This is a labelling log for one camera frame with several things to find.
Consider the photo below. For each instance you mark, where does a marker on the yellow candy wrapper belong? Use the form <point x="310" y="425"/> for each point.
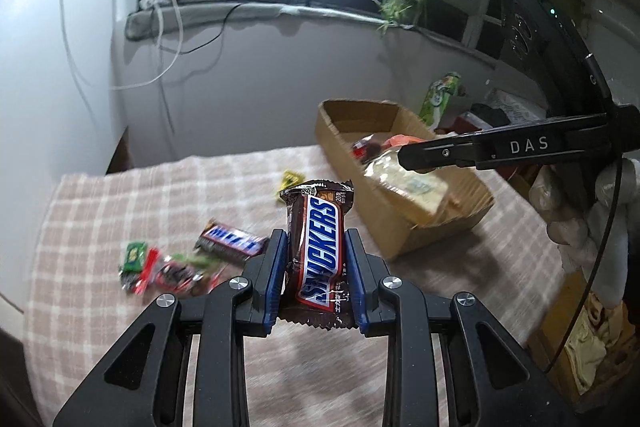
<point x="291" y="182"/>

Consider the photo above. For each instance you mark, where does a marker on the orange snack packet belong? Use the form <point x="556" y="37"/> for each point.
<point x="405" y="140"/>

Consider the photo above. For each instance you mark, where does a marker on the green square candy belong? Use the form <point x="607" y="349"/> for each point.
<point x="134" y="254"/>

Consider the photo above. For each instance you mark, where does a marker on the yellow cloth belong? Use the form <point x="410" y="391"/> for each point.
<point x="595" y="342"/>

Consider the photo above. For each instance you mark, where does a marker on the plaid tablecloth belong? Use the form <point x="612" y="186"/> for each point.
<point x="175" y="197"/>

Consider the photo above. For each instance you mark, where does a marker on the person's right hand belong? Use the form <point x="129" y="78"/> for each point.
<point x="570" y="227"/>

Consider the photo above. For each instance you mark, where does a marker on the green printed bag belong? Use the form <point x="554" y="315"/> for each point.
<point x="437" y="102"/>

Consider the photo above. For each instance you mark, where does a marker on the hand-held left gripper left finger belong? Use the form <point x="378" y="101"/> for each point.
<point x="277" y="277"/>

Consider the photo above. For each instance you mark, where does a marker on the brown chocolate bar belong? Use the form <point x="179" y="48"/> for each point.
<point x="315" y="247"/>
<point x="230" y="239"/>

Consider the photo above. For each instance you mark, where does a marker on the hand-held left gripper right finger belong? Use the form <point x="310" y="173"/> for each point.
<point x="352" y="277"/>

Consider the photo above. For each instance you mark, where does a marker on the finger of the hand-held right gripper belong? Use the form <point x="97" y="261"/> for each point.
<point x="435" y="154"/>

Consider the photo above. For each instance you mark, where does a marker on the clear cracker packet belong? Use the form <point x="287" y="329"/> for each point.
<point x="415" y="192"/>

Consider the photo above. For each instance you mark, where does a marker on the red candy stick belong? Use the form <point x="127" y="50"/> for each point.
<point x="146" y="272"/>

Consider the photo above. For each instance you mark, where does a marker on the cardboard box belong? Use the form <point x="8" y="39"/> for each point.
<point x="400" y="237"/>

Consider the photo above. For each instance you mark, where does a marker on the red date packet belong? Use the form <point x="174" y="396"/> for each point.
<point x="175" y="274"/>
<point x="367" y="148"/>

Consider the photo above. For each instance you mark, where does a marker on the white lace cloth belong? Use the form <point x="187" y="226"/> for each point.
<point x="515" y="107"/>

